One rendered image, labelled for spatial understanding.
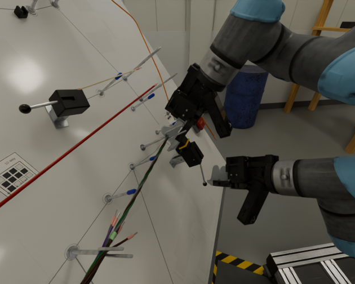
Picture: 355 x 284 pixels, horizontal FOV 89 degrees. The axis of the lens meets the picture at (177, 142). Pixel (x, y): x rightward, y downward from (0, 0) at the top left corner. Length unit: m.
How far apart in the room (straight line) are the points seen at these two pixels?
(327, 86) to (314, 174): 0.16
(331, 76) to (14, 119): 0.46
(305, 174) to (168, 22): 2.74
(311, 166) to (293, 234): 1.54
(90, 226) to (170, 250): 0.21
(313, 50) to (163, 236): 0.46
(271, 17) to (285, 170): 0.27
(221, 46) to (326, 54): 0.15
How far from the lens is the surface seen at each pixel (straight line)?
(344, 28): 3.39
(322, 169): 0.40
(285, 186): 0.42
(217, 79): 0.38
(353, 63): 0.31
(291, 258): 1.52
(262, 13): 0.36
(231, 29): 0.37
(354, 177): 0.39
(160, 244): 0.48
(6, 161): 0.36
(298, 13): 3.68
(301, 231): 1.97
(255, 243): 1.75
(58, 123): 0.40
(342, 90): 0.32
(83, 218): 0.37
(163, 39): 2.94
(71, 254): 0.36
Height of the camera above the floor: 1.47
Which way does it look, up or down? 35 degrees down
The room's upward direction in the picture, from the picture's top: straight up
